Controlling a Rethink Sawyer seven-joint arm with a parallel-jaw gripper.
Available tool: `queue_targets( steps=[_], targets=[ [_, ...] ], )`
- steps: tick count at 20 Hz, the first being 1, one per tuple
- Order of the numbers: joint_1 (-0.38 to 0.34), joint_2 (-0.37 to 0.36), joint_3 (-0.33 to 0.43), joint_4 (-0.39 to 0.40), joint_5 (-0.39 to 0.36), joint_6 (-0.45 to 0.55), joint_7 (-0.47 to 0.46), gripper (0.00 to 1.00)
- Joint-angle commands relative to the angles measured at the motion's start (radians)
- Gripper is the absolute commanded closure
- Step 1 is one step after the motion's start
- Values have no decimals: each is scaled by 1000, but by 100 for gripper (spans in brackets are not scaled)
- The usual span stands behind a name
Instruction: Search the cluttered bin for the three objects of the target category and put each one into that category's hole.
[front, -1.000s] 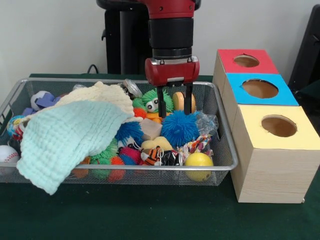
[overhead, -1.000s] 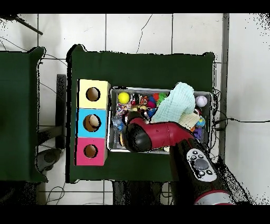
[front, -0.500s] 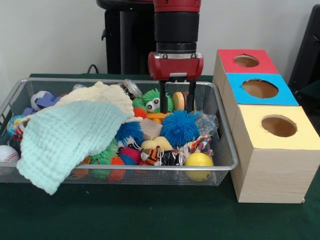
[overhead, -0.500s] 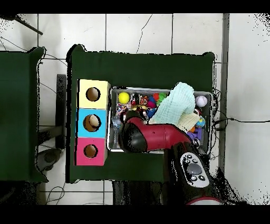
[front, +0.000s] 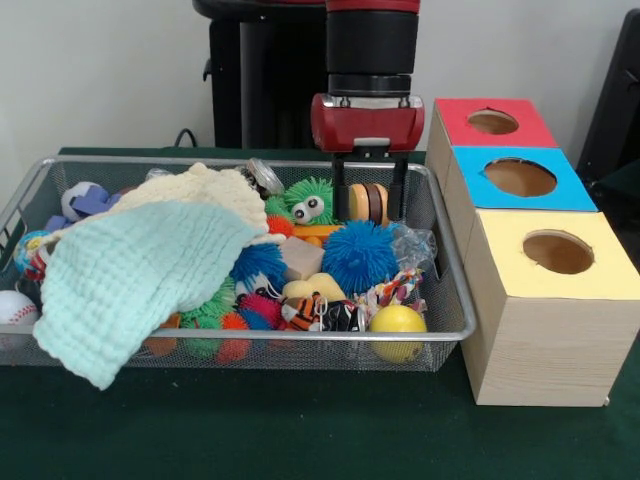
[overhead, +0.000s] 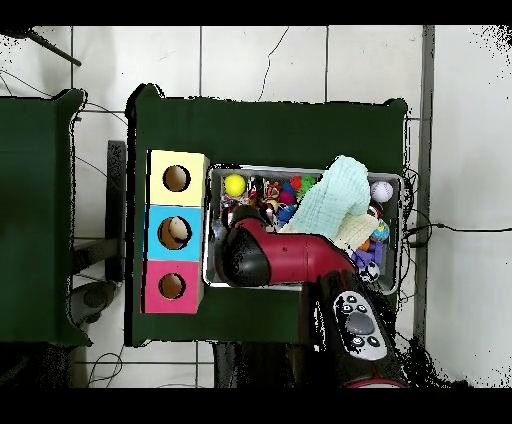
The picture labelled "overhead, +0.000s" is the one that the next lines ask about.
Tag light blue muslin cloth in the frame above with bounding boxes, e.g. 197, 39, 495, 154
287, 154, 372, 241

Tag wooden box with three holes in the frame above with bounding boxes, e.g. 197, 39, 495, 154
141, 149, 210, 315

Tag yellow smiley ball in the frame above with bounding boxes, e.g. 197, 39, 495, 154
223, 173, 248, 198

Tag green spiky ball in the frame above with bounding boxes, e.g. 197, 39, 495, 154
299, 175, 319, 197

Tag cream knitted cloth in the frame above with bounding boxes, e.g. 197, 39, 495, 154
333, 213, 380, 251

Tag purple foam toy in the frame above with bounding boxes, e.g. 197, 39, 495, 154
350, 239, 385, 269

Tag globe print ball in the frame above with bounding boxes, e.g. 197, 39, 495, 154
369, 218, 390, 243

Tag white baseball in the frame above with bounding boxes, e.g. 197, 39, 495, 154
369, 180, 395, 204

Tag dark green side table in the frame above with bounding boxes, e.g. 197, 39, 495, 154
0, 88, 88, 347

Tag wire mesh bin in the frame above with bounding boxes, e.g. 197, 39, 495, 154
202, 164, 403, 296

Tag black floor cable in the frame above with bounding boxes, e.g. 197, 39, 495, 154
403, 222, 512, 249

